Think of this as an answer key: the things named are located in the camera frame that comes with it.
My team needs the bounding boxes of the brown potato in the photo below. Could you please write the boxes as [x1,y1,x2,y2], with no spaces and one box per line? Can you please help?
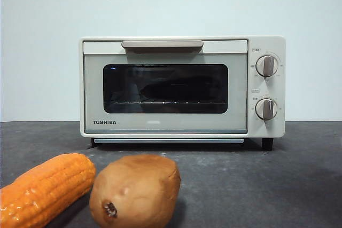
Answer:
[89,154,181,228]

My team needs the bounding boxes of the cream Toshiba toaster oven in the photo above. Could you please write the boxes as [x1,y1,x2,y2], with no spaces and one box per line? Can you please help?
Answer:
[79,35,286,151]

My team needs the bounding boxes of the beige oven knob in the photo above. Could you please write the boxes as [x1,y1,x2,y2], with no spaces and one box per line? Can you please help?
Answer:
[255,54,278,77]
[255,98,278,120]

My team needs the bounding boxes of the metal oven crumb tray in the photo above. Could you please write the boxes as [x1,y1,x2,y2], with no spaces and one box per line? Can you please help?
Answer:
[93,138,244,144]

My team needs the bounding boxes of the orange corn cob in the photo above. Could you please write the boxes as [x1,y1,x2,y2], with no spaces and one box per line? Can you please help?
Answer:
[0,153,97,228]

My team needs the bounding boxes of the dark purple eggplant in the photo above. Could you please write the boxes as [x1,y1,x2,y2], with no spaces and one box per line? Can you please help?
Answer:
[141,78,221,100]

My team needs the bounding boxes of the beige oven door handle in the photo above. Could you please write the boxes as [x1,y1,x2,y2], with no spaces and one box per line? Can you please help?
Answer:
[121,40,204,52]

